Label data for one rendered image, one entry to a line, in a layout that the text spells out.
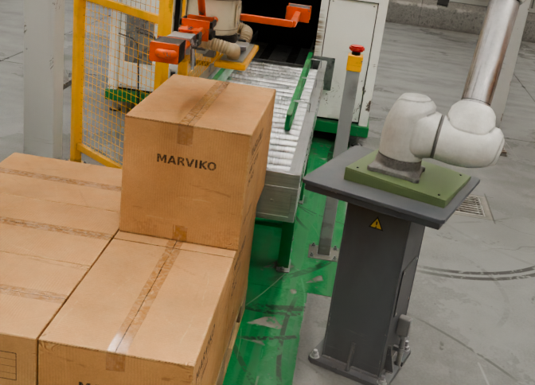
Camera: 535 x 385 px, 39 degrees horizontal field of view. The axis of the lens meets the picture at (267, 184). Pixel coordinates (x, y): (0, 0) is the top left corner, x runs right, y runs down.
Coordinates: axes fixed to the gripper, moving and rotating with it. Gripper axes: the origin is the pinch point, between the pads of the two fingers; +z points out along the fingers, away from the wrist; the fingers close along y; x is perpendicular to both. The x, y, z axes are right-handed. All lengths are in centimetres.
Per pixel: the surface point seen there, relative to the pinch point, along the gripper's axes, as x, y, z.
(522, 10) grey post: 33, -318, -182
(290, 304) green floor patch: -34, -142, 80
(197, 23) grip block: -66, -11, 21
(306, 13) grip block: -49, -59, -13
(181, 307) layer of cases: -45, -23, 99
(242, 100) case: -61, -60, 24
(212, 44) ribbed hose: -64, -23, 22
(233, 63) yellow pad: -58, -30, 23
